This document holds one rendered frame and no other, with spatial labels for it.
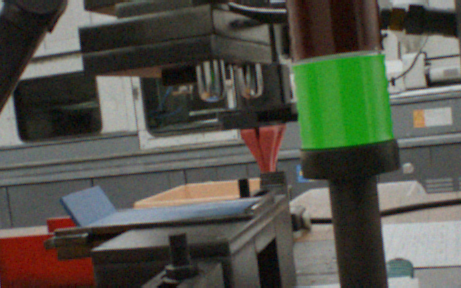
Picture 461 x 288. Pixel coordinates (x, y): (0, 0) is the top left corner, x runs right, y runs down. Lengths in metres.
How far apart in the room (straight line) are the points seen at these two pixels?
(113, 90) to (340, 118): 5.39
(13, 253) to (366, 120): 0.60
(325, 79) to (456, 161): 4.74
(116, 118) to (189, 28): 5.17
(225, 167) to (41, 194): 1.58
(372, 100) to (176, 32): 0.24
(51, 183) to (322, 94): 5.71
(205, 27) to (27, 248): 0.41
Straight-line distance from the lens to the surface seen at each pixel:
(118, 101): 5.64
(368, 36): 0.29
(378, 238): 0.30
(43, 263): 0.82
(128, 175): 5.63
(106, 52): 0.52
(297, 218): 0.90
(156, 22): 0.51
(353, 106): 0.28
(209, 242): 0.48
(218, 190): 3.44
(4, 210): 6.26
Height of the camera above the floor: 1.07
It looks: 3 degrees down
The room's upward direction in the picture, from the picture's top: 7 degrees counter-clockwise
